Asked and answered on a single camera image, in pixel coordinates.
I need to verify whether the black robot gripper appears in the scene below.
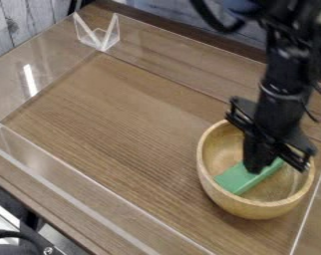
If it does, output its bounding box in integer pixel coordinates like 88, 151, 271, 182
226, 90, 317, 174

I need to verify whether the light wooden bowl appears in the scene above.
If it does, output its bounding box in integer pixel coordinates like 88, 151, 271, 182
195, 121, 315, 220

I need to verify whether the green rectangular block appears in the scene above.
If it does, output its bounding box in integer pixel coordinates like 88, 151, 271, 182
214, 158, 285, 195

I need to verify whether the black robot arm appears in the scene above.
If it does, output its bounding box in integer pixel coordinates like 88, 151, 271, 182
190, 0, 321, 174

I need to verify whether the clear acrylic enclosure wall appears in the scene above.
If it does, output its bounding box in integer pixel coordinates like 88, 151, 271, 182
0, 15, 321, 255

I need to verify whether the clear acrylic corner bracket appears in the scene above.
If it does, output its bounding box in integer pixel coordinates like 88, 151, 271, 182
73, 13, 122, 52

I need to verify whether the black metal table bracket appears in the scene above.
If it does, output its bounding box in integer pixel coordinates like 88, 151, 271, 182
19, 222, 59, 255

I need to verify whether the black cable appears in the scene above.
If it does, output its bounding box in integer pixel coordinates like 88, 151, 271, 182
0, 229, 48, 255

